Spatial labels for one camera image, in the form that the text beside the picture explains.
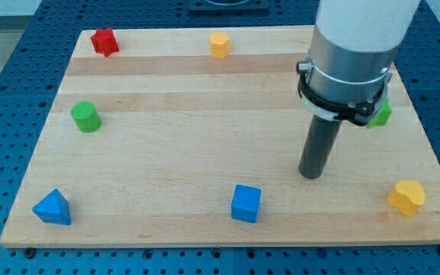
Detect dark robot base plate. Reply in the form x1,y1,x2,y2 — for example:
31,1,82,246
186,0,270,13

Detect green wooden cylinder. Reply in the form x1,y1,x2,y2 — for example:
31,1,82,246
70,102,102,133

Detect blue wooden cube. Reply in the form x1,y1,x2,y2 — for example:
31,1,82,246
231,184,262,223

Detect red wooden star block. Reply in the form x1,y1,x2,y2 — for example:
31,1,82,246
91,28,120,57

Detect yellow wooden heart block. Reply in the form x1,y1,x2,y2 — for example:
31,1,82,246
386,180,426,217

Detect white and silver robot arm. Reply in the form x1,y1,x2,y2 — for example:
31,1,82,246
296,0,420,125

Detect light wooden board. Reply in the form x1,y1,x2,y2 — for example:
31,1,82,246
0,26,440,248

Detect yellow wooden hexagon block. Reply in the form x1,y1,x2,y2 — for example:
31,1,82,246
209,31,230,59

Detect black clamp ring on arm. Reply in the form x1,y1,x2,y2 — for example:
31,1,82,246
296,73,390,127

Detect blue wooden triangular prism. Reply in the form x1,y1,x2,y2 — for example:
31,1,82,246
32,189,72,225

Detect green wooden star block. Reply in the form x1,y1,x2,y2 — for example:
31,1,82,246
366,99,393,128

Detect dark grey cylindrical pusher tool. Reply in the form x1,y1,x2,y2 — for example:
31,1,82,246
299,115,341,179

